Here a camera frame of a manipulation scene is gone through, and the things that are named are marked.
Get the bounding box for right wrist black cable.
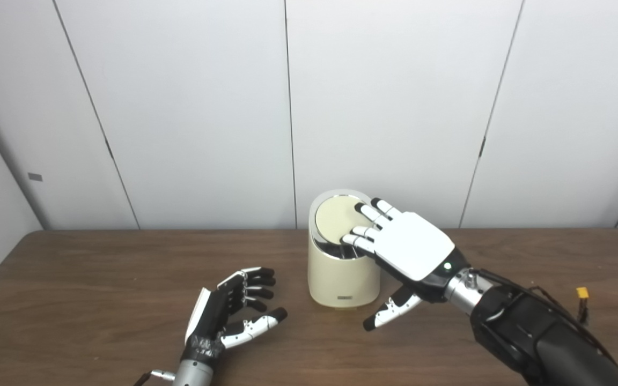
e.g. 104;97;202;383
475;268;618;366

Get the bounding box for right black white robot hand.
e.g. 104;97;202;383
341;198;470;331

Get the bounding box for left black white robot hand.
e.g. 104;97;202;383
181;267;288;365

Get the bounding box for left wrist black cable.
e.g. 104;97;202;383
133;369;176;386

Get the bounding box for cream-colored bin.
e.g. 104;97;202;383
307;189;381;309

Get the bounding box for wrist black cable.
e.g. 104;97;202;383
475;268;618;366
133;369;176;386

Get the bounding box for round cream bin lid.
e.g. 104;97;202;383
315;195;367;245

